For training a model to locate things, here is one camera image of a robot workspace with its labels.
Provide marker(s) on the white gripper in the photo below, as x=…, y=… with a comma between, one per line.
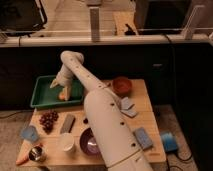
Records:
x=64, y=78

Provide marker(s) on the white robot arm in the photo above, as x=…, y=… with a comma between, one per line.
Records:
x=116, y=142

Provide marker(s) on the green plastic tray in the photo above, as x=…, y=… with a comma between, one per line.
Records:
x=45, y=97

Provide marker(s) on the bunch of dark grapes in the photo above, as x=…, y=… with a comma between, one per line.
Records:
x=47, y=121

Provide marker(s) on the grey rectangular block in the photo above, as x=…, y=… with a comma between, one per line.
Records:
x=68, y=124

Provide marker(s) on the white cup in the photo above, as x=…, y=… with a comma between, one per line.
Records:
x=67, y=143

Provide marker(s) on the orange-brown bowl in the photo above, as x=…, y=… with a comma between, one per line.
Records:
x=122, y=86

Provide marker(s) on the purple bowl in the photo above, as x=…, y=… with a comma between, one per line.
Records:
x=88, y=143

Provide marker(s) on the metal cup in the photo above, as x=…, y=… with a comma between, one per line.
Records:
x=37, y=154

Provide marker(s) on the orange carrot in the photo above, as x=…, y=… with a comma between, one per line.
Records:
x=25, y=158

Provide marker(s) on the black monitor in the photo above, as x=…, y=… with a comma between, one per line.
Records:
x=22, y=15

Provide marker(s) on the blue tape roll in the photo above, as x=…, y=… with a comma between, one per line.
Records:
x=169, y=142

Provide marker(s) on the grey metal post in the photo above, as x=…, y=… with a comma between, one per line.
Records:
x=94, y=23

